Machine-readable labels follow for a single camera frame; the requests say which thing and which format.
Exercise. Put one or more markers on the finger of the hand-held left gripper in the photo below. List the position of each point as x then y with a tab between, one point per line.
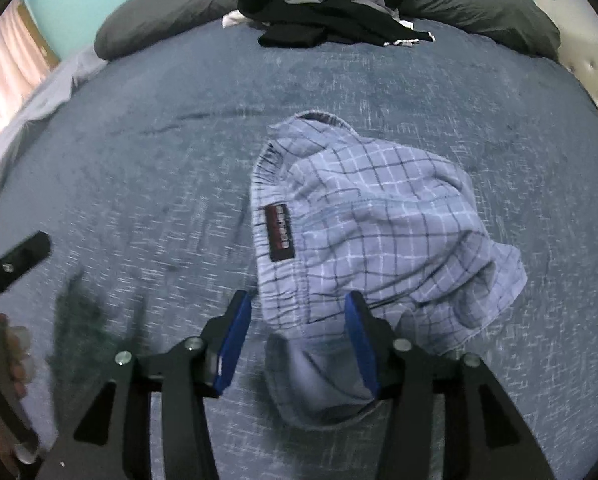
19	262

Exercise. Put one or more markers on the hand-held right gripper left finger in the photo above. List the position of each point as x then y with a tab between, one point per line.
233	342

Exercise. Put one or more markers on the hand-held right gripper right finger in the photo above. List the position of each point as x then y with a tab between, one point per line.
361	350

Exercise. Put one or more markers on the blue plaid boxer shorts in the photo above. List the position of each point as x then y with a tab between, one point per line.
379	220

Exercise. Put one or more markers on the black clothes pile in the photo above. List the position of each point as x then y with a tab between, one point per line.
339	20

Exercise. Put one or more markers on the person's left hand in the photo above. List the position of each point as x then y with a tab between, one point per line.
14	355

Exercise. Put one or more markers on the light grey bed sheet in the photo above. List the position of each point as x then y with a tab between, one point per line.
34	110

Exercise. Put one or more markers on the dark grey pillow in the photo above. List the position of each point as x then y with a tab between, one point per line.
169	15
479	5

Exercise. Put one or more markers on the white garment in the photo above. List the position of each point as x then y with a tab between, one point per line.
231	20

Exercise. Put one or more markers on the cream tufted headboard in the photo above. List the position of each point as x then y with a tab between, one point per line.
579	50

